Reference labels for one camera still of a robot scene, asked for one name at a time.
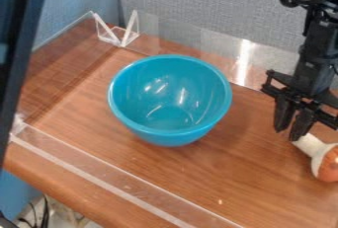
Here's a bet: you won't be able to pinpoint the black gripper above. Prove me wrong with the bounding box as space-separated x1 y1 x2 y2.
262 53 338 141

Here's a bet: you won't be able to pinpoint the white brown toy mushroom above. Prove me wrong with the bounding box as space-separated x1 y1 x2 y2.
291 133 338 183

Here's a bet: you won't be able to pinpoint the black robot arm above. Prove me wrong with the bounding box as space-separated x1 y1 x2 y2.
4 3 338 228

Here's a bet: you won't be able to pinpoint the blue plastic bowl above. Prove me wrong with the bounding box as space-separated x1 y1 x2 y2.
107 54 233 147

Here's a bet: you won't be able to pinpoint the clear acrylic back barrier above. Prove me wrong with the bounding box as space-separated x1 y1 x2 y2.
46 11 298 89

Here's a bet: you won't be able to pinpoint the clear acrylic barrier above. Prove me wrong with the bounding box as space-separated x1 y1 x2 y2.
46 11 298 89
11 117 243 228

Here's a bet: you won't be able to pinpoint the clear acrylic front barrier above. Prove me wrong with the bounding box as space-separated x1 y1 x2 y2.
11 117 243 228

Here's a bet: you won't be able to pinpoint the blue partition with wooden shelf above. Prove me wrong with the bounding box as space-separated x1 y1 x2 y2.
34 0 120 49

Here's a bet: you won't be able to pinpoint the clear acrylic corner bracket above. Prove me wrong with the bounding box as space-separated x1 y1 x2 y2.
91 10 140 47

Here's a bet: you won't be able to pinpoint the black cables under table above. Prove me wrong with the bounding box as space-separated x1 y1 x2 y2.
0 193 52 228

